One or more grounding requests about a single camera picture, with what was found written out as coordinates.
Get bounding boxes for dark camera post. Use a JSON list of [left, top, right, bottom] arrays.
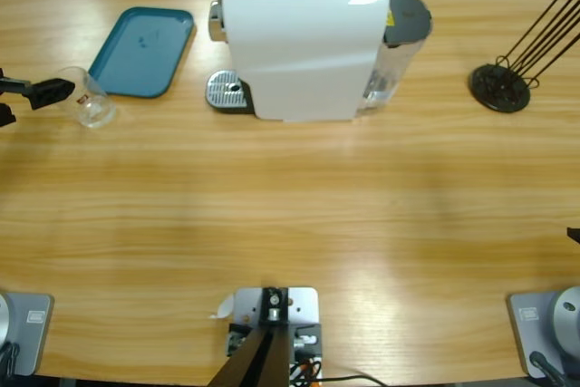
[[210, 286, 291, 387]]

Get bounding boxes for orange wires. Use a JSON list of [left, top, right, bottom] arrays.
[[289, 356, 324, 382]]

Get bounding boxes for metal grill drip tray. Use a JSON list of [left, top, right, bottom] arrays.
[[206, 69, 254, 115]]

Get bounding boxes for clear drinking glass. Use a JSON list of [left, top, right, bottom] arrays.
[[43, 66, 117, 129]]

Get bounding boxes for black wire capsule holder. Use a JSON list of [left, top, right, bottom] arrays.
[[469, 0, 580, 114]]

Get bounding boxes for black base cable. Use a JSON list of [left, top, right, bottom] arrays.
[[528, 350, 570, 387], [0, 341, 22, 377]]

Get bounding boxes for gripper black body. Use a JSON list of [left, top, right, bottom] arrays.
[[0, 79, 32, 130]]

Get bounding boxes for clear water tank dark lid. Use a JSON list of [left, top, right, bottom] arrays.
[[357, 0, 434, 116]]

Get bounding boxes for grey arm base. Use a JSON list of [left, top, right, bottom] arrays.
[[506, 285, 580, 379], [0, 291, 55, 377]]

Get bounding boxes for black cable under mount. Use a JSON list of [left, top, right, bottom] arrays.
[[316, 373, 386, 387]]

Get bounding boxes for white capsule coffee machine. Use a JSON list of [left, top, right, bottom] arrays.
[[206, 0, 392, 124]]

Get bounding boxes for teal plastic tray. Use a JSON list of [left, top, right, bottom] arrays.
[[87, 5, 197, 100]]

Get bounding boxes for white paper tab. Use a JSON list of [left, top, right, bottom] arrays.
[[208, 294, 236, 320]]

